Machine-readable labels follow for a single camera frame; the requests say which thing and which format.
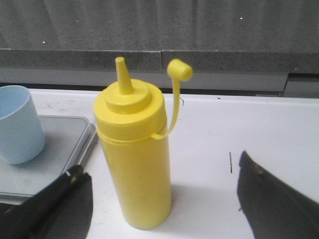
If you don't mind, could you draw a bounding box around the yellow squeeze bottle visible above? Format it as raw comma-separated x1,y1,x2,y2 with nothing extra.
93,57,193,230

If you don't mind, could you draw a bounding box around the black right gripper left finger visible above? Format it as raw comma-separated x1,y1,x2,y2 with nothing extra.
0,165,93,239

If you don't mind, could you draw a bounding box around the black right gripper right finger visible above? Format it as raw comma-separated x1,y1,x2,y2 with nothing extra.
237,151,319,239

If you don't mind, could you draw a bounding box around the grey stone counter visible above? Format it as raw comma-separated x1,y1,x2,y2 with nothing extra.
0,0,319,98

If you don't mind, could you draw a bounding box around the light blue plastic cup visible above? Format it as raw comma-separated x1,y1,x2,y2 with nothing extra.
0,85,45,164

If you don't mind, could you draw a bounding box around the silver electronic kitchen scale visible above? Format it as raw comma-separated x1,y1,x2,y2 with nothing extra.
0,115,98,205

